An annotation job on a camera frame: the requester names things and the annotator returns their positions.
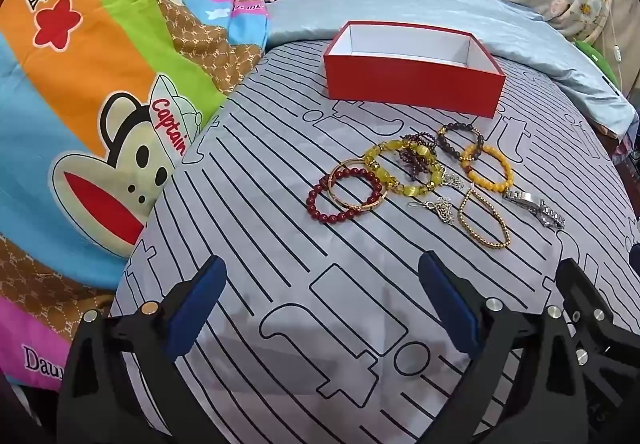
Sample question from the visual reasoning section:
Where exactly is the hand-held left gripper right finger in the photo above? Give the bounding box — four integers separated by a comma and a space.
417, 251, 593, 444

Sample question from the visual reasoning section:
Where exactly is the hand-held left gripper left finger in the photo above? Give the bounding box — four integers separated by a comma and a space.
56, 255, 228, 444

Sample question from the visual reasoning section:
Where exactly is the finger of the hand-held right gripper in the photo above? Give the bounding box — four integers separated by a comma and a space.
555, 258, 640, 425

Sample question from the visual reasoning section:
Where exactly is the gold chain bracelet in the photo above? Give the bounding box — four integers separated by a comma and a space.
457, 188, 512, 250

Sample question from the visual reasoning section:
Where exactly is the translucent yellow bead bracelet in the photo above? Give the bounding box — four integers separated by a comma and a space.
362, 138, 446, 197

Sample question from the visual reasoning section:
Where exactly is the gold bangle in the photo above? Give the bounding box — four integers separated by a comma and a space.
327, 157, 390, 214

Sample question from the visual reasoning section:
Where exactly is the purple garnet bracelet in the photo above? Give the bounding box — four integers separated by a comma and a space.
397, 133, 438, 180

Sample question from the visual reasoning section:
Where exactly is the dark brown bead bracelet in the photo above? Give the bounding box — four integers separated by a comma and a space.
436, 121, 485, 161

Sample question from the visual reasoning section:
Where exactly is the red cardboard box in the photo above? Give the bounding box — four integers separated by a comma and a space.
322, 20, 507, 119

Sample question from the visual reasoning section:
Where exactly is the grey striped bedsheet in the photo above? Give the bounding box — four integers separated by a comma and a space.
107, 37, 640, 444

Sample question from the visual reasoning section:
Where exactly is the green object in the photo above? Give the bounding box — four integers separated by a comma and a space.
575, 39, 621, 90

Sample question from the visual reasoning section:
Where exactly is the light blue pillow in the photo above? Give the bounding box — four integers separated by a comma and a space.
267, 0, 638, 137

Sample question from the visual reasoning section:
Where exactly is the cartoon monkey blanket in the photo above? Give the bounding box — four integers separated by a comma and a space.
0, 0, 273, 377

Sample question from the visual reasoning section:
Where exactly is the amber bead bracelet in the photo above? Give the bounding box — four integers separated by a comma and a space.
460, 143, 515, 192

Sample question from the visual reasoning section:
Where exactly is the dark red bead bracelet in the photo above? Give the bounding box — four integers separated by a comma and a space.
306, 163, 383, 225

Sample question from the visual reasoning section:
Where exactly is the white cable with switch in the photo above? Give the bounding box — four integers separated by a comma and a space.
597, 0, 626, 90

